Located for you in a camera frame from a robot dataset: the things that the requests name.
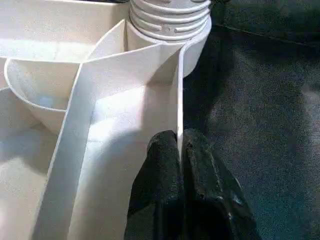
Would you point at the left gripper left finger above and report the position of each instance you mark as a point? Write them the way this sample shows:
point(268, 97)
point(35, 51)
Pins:
point(160, 190)

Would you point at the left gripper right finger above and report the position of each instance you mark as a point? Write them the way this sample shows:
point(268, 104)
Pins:
point(210, 195)

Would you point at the white plastic table top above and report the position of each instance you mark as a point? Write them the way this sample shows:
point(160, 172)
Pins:
point(75, 125)

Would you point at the white plastic table leg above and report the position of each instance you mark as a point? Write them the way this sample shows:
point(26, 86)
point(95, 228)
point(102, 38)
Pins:
point(170, 20)

